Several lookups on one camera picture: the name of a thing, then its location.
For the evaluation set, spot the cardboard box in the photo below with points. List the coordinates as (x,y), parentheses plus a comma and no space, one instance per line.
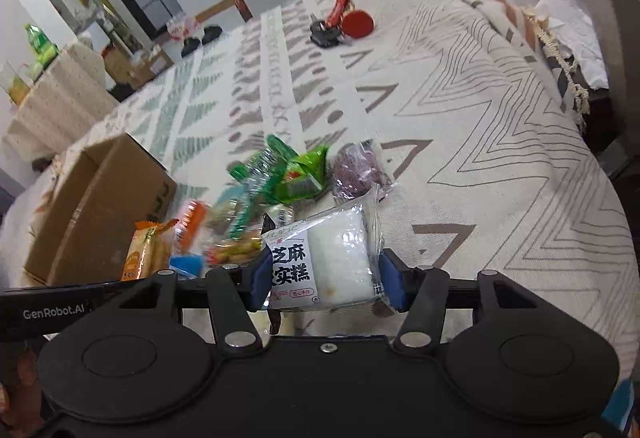
(86,232)

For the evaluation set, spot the left black slipper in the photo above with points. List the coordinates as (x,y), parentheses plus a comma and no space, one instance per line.
(190,44)

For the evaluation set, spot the right black slipper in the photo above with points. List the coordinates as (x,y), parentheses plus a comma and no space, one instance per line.
(211,33)

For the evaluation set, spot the purple snack packet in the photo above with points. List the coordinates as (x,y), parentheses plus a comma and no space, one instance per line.
(356,169)

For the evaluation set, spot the green snack packet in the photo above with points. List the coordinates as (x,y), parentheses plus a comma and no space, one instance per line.
(278,174)

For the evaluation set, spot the clear juice bottle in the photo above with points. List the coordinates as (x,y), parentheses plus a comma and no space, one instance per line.
(13,84)

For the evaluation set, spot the blue snack packet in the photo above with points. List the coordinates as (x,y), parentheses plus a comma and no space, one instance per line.
(187,266)

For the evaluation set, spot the orange biscuit packet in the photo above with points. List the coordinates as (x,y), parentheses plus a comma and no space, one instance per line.
(149,250)

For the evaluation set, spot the patterned bed blanket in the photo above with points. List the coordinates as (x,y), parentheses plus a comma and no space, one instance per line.
(489,168)

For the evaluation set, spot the green soda bottle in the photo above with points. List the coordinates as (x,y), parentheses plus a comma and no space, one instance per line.
(44,50)

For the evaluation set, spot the table with dotted cloth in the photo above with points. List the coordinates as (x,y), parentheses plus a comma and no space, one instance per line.
(67,100)

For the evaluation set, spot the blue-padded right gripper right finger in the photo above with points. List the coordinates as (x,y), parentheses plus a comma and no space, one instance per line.
(396,279)

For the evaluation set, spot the person's hand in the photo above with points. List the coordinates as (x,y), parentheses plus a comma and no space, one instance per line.
(21,412)

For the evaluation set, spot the orange snack packet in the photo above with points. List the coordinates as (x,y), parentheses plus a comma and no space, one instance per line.
(190,219)

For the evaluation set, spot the red round keychain tag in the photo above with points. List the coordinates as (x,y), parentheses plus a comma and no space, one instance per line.
(357,24)

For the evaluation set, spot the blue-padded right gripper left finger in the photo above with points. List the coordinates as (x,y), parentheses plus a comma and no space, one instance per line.
(260,281)

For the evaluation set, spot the white sesame cake packet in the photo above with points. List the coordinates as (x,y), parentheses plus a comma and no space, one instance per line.
(328,260)

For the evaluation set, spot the black slipper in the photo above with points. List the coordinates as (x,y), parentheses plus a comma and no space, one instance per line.
(190,44)
(211,33)

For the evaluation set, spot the white chair frame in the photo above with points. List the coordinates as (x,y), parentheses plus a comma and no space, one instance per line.
(607,8)

